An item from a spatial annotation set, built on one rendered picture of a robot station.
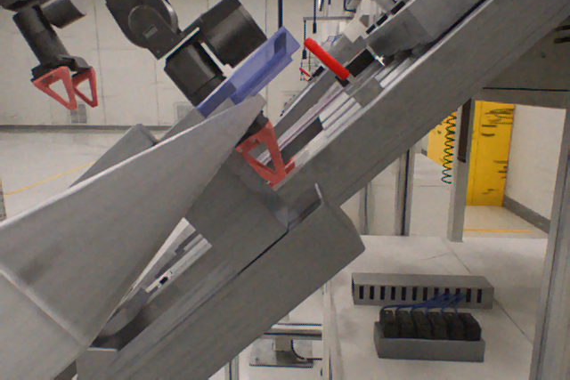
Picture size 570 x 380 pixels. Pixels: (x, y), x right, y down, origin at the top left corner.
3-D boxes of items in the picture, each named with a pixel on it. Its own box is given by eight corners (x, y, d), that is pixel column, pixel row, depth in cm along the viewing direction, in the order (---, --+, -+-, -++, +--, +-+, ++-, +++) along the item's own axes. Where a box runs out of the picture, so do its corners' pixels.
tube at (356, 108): (132, 313, 60) (126, 308, 60) (136, 308, 62) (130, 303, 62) (414, 65, 51) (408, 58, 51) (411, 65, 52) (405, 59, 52)
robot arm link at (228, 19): (136, 18, 54) (121, 20, 46) (204, -43, 53) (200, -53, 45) (200, 91, 59) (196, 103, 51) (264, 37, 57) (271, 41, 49)
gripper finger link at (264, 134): (303, 160, 59) (261, 107, 58) (303, 170, 52) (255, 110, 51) (265, 189, 60) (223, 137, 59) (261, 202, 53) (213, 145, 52)
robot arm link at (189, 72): (165, 66, 56) (151, 62, 50) (205, 31, 55) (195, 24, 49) (199, 107, 57) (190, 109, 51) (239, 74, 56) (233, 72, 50)
